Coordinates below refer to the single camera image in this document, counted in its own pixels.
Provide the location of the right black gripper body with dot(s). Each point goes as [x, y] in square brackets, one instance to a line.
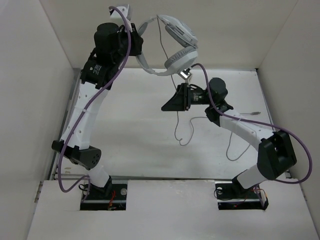
[198, 97]

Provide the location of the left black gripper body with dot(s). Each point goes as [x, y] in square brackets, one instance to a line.
[124, 40]

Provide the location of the white over-ear headphones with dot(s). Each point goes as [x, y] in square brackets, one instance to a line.
[184, 42]

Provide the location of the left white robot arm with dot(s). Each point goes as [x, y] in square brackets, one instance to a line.
[114, 44]

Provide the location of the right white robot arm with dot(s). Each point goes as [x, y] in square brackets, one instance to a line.
[275, 153]

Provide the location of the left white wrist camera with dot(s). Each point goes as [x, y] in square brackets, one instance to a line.
[117, 12]

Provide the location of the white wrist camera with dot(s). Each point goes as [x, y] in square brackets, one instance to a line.
[186, 75]
[117, 12]

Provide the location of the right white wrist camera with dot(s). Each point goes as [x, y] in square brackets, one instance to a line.
[186, 75]

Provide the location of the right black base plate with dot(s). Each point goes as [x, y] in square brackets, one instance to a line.
[254, 198]

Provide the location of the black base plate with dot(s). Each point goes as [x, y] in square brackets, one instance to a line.
[116, 200]
[254, 198]

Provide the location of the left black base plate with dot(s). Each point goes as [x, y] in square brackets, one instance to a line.
[116, 200]

